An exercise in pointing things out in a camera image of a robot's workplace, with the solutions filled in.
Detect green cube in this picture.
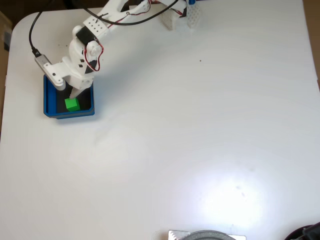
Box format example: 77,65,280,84
64,97,81,113

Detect blue square box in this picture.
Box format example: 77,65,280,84
43,73,96,120

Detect silver metal plate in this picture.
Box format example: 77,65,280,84
167,229,247,240

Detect grey round object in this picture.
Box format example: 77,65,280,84
179,229,237,240

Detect black object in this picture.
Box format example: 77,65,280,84
284,220,320,240

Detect red servo wire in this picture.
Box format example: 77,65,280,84
83,40,105,73

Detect silver gripper camera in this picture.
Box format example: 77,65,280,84
34,53,68,93

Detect black camera cable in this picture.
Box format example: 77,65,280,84
28,0,181,57

